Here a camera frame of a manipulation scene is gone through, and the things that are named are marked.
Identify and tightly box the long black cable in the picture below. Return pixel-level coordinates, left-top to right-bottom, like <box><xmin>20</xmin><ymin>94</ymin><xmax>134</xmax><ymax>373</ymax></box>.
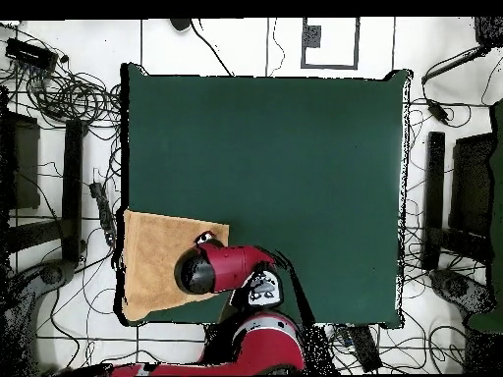
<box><xmin>188</xmin><ymin>18</ymin><xmax>236</xmax><ymax>78</ymax></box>

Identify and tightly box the black power strip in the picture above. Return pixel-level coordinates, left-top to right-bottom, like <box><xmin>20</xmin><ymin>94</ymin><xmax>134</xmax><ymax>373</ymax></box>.
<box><xmin>88</xmin><ymin>181</ymin><xmax>120</xmax><ymax>247</ymax></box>

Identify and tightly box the black flat device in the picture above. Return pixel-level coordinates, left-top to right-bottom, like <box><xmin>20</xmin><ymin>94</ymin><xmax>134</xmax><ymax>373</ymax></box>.
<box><xmin>347</xmin><ymin>324</ymin><xmax>383</xmax><ymax>373</ymax></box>

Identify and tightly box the dark green tablecloth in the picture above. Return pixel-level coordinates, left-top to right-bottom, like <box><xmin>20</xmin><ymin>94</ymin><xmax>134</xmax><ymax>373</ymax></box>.
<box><xmin>119</xmin><ymin>62</ymin><xmax>413</xmax><ymax>330</ymax></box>

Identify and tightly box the small dark grey square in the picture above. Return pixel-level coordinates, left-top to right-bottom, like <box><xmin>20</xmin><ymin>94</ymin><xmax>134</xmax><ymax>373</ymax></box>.
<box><xmin>302</xmin><ymin>25</ymin><xmax>322</xmax><ymax>49</ymax></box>

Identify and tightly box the black frame bar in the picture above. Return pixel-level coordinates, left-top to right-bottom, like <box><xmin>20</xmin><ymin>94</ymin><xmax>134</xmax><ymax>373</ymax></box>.
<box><xmin>421</xmin><ymin>131</ymin><xmax>446</xmax><ymax>271</ymax></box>
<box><xmin>61</xmin><ymin>118</ymin><xmax>84</xmax><ymax>263</ymax></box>

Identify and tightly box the black speckled box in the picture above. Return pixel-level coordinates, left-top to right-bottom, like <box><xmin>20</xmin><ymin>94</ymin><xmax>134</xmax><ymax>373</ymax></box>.
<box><xmin>474</xmin><ymin>16</ymin><xmax>503</xmax><ymax>47</ymax></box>

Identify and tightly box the black cable tangle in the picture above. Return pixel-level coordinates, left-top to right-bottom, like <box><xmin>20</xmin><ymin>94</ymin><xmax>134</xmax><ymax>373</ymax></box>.
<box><xmin>0</xmin><ymin>58</ymin><xmax>122</xmax><ymax>129</ymax></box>

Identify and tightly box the black frame panel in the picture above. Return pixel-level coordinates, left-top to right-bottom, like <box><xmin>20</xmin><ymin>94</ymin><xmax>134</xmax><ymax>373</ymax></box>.
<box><xmin>0</xmin><ymin>111</ymin><xmax>41</xmax><ymax>211</ymax></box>
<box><xmin>449</xmin><ymin>132</ymin><xmax>497</xmax><ymax>237</ymax></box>

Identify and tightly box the tan terry towel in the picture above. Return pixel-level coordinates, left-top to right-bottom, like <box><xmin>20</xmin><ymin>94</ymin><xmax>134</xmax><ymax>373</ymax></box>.
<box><xmin>122</xmin><ymin>208</ymin><xmax>231</xmax><ymax>322</ymax></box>

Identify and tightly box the dark grey stand base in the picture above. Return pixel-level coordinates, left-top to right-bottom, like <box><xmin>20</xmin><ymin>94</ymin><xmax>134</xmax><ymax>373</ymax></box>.
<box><xmin>7</xmin><ymin>258</ymin><xmax>77</xmax><ymax>315</ymax></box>
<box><xmin>428</xmin><ymin>268</ymin><xmax>495</xmax><ymax>317</ymax></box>

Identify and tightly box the black network switch box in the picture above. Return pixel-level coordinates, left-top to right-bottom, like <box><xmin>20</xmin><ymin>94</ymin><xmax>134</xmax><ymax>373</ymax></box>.
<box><xmin>5</xmin><ymin>36</ymin><xmax>59</xmax><ymax>73</ymax></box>

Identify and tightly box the black power adapter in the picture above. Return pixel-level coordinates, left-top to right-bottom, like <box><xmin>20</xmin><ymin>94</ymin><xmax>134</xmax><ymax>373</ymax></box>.
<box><xmin>426</xmin><ymin>98</ymin><xmax>450</xmax><ymax>124</ymax></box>

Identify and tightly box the black rod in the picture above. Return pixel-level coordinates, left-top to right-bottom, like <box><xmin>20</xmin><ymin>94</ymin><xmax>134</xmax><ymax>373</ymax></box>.
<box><xmin>420</xmin><ymin>44</ymin><xmax>490</xmax><ymax>84</ymax></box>

